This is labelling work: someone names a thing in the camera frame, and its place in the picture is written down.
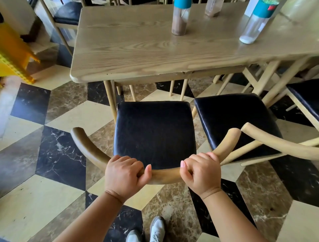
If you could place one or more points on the person's right hand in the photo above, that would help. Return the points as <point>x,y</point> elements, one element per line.
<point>205,177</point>

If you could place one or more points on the person's left hand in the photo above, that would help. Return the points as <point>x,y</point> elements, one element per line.
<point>119,178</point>

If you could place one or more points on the person's right thumb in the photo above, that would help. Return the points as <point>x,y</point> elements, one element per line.
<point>185,170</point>

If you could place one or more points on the person's left thumb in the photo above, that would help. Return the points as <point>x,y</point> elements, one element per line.
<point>146,174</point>

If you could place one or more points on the wooden chair with black seat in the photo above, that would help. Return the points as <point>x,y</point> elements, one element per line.
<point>307,93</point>
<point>67,12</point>
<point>154,132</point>
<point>231,117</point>

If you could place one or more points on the person's right forearm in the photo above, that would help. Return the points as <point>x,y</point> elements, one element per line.
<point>229,219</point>

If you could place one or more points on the person's left forearm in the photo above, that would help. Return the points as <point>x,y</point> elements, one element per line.
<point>92,219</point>

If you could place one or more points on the person's right white shoe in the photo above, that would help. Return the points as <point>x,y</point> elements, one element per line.
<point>157,229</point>

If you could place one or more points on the person's white shoe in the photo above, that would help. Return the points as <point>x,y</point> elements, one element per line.
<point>157,229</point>
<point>134,236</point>

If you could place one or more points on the person's left white shoe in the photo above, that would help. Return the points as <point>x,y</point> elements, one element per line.
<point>134,236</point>

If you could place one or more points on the wooden dining table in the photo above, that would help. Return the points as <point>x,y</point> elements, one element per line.
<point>139,42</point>

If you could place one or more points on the teal-capped bottle with brown powder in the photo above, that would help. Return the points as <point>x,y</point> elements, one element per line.
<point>180,21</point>

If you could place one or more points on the clear bottle with brown powder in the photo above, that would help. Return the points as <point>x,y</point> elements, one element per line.
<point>213,8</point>

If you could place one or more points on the teal-capped bottle with white powder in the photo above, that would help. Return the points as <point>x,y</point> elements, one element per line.
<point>256,22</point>

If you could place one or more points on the white paper card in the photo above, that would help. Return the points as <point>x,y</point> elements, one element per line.
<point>251,7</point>

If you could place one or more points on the yellow plastic stool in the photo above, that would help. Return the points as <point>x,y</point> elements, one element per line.
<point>12,52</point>

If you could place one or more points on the beige cabinet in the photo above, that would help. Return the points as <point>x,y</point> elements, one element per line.
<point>17,15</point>

